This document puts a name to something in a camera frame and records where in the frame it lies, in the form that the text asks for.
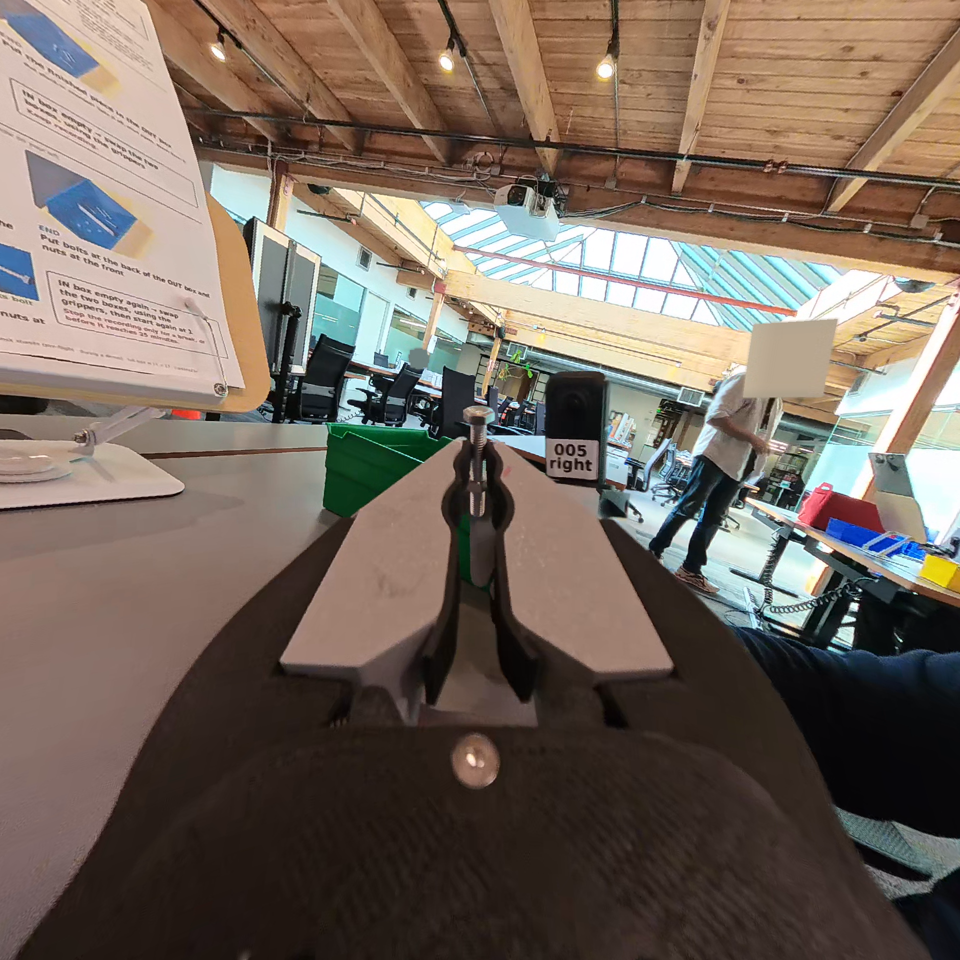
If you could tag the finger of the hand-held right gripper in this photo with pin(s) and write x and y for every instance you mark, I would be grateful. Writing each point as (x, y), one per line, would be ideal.
(481, 551)

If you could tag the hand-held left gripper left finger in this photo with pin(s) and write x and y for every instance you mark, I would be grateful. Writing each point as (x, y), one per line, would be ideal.
(367, 585)

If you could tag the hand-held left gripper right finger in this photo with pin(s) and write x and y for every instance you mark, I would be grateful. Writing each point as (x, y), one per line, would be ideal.
(577, 585)

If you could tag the silver hex bolt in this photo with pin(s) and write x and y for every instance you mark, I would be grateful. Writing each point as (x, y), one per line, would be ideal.
(475, 450)

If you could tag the green plastic bin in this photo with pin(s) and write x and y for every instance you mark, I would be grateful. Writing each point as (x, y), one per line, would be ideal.
(375, 465)

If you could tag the person's right forearm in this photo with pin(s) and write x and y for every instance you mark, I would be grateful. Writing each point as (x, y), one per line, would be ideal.
(862, 727)

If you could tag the green hanging plant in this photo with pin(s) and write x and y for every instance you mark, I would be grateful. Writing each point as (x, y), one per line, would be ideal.
(517, 367)

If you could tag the row of grey office chairs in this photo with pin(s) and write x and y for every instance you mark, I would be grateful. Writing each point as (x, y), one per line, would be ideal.
(664, 469)

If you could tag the white ceiling projector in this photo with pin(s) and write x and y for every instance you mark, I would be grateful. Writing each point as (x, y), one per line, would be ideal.
(529, 206)

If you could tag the row of black office chairs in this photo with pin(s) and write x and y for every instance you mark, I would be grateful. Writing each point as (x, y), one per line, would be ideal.
(322, 375)

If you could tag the wooden top desk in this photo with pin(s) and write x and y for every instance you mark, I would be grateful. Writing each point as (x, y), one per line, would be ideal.
(795, 525)

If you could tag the red storage bin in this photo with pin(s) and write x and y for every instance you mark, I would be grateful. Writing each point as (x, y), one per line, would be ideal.
(832, 506)

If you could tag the grey panel board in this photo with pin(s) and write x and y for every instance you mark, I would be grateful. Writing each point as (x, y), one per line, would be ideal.
(289, 300)

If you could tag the blue shallow tray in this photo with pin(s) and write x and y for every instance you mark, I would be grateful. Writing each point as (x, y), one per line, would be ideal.
(870, 536)

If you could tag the hanging light bulb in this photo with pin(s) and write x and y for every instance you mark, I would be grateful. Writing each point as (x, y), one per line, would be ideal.
(447, 60)
(217, 49)
(606, 67)

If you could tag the yellow storage bin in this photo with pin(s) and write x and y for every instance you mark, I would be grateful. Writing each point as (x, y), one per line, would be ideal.
(941, 574)

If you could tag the printed instruction sheet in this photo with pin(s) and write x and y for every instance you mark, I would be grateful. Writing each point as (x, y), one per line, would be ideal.
(112, 225)

